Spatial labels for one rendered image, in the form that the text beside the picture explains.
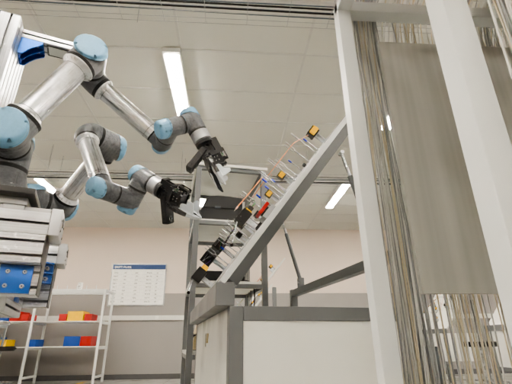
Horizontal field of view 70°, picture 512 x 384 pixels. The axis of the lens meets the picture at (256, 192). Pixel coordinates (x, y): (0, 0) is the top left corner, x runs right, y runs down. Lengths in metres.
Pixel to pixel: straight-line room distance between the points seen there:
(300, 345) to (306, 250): 8.12
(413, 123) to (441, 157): 0.09
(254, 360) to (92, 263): 8.55
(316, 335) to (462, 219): 0.56
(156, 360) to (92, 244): 3.05
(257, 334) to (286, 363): 0.11
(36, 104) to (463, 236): 1.26
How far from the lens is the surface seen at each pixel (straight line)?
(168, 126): 1.45
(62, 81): 1.47
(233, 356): 1.08
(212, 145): 1.48
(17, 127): 1.35
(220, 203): 2.54
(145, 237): 9.32
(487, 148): 0.41
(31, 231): 1.36
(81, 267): 9.57
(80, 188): 1.93
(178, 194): 1.38
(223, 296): 1.08
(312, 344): 1.14
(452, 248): 0.76
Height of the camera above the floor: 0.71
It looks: 22 degrees up
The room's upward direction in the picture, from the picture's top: 1 degrees counter-clockwise
